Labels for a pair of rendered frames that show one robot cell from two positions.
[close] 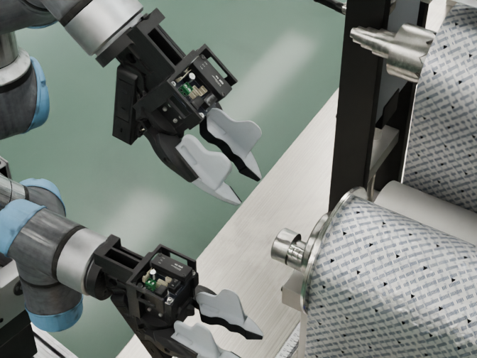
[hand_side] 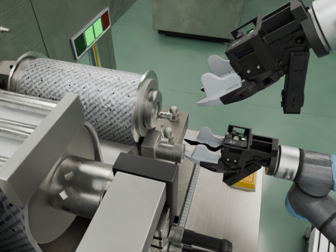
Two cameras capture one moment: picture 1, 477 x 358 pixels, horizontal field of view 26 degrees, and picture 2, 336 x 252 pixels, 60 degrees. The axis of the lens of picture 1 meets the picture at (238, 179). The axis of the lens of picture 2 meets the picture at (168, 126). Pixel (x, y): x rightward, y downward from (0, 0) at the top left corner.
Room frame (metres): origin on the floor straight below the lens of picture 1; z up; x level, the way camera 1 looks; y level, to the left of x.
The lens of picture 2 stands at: (1.16, -0.17, 1.62)
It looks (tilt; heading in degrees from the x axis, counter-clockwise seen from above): 44 degrees down; 165
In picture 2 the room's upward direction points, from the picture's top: straight up
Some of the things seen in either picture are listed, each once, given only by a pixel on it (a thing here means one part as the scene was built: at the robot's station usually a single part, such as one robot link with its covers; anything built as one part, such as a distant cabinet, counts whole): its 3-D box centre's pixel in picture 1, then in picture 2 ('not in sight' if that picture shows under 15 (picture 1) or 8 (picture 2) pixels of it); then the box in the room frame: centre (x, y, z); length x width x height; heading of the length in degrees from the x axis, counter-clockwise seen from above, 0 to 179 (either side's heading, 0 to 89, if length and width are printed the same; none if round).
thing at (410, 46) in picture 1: (421, 56); (89, 187); (0.95, -0.21, 1.33); 0.06 x 0.06 x 0.06; 59
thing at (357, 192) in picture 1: (335, 251); (146, 107); (0.73, -0.10, 1.25); 0.15 x 0.01 x 0.15; 149
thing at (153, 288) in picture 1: (144, 285); (247, 152); (0.79, 0.11, 1.12); 0.12 x 0.08 x 0.09; 59
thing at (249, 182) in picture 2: not in sight; (242, 175); (0.71, 0.18, 0.91); 0.07 x 0.07 x 0.02; 59
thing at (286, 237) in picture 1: (285, 246); (178, 152); (0.80, -0.06, 1.18); 0.04 x 0.02 x 0.04; 149
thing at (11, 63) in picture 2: not in sight; (10, 69); (0.57, -0.36, 1.28); 0.06 x 0.05 x 0.02; 59
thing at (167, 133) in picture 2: not in sight; (167, 134); (0.62, -0.03, 1.05); 0.04 x 0.04 x 0.04
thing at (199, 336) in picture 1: (206, 339); (204, 136); (0.71, 0.04, 1.11); 0.09 x 0.03 x 0.06; 50
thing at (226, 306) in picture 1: (231, 307); (199, 152); (0.76, 0.01, 1.11); 0.09 x 0.03 x 0.06; 68
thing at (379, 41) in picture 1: (374, 40); not in sight; (0.98, -0.16, 1.33); 0.06 x 0.03 x 0.03; 59
